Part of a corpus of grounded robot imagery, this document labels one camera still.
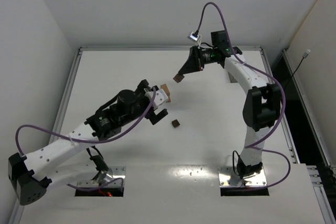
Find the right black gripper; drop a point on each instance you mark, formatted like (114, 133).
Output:
(196, 57)

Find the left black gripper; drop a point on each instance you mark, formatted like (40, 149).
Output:
(148, 104)

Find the dark brown arch block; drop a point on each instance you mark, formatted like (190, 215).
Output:
(178, 78)

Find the light rectangular wood block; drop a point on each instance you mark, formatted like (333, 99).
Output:
(165, 89)

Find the dark brown wood cube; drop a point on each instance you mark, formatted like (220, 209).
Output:
(175, 123)

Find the smoky transparent plastic bin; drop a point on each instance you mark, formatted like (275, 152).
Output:
(231, 78)

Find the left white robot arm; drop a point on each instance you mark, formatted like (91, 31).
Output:
(34, 173)

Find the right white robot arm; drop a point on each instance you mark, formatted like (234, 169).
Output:
(262, 104)

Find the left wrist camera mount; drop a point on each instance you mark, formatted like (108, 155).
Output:
(160, 96)

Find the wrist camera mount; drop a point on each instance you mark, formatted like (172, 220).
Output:
(160, 96)
(195, 37)

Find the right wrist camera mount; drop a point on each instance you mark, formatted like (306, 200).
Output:
(195, 37)

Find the aluminium table frame rail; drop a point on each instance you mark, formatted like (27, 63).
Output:
(134, 48)

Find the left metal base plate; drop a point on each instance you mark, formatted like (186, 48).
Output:
(115, 174)

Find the metal base plate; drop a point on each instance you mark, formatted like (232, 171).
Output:
(229, 180)
(115, 174)

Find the black cable white plug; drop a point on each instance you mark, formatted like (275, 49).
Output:
(304, 56)

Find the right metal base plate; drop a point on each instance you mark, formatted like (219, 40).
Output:
(229, 180)

